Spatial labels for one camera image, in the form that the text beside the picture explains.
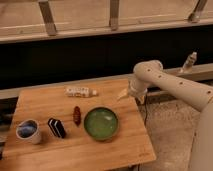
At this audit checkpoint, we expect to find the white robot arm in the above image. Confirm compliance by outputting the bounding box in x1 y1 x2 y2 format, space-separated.
117 60 213 171

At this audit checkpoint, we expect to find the white plastic bottle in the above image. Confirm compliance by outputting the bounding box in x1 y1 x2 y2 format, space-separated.
66 87 98 98

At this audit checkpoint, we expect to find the left metal bracket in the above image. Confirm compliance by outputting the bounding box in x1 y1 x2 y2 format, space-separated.
38 0 57 36

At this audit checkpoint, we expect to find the right metal bracket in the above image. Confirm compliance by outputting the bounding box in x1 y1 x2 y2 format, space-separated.
188 0 208 23

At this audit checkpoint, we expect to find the metal bracket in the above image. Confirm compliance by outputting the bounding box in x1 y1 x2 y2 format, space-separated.
188 0 208 23
109 0 119 31
38 0 57 36

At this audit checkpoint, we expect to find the metal fixture on ledge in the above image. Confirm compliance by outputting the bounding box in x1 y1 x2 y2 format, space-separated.
180 52 197 73

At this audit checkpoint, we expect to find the middle metal bracket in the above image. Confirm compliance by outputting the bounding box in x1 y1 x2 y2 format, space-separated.
109 0 119 31

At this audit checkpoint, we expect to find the black white striped eraser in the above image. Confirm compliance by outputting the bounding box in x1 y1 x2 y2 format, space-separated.
48 118 66 138

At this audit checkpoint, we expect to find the green ceramic bowl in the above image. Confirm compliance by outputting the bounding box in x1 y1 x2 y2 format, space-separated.
84 107 119 141

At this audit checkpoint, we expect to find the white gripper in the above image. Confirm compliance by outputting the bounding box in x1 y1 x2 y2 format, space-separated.
117 80 146 102

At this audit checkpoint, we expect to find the blue white ceramic cup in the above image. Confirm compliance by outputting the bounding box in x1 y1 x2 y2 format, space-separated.
16 119 42 144

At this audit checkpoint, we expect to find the brown pine cone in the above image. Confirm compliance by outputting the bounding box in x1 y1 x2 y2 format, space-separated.
73 106 81 126

